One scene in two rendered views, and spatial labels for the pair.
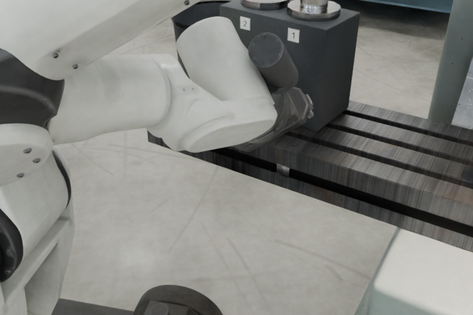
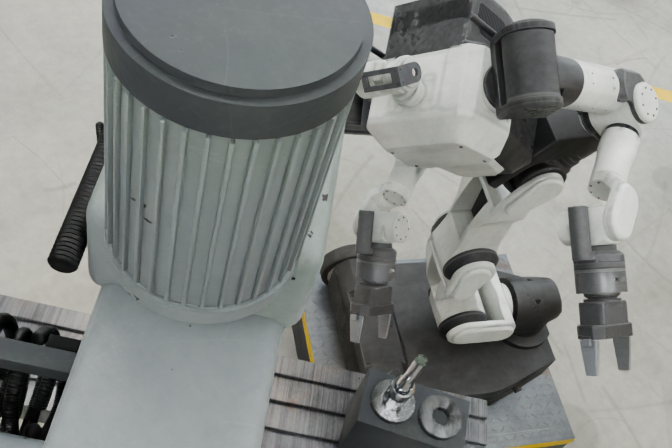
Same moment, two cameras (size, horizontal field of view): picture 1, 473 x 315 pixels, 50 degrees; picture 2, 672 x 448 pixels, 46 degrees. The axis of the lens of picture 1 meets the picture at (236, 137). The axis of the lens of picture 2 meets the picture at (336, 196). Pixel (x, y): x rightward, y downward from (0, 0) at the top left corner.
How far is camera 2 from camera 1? 1.89 m
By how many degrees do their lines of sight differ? 91
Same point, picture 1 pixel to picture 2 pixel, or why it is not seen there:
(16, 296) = (430, 247)
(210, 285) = not seen: outside the picture
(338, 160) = (324, 370)
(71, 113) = not seen: hidden behind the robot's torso
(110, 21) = not seen: hidden behind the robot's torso
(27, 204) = (441, 233)
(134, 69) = (396, 172)
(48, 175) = (447, 249)
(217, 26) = (393, 216)
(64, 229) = (443, 285)
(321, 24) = (377, 377)
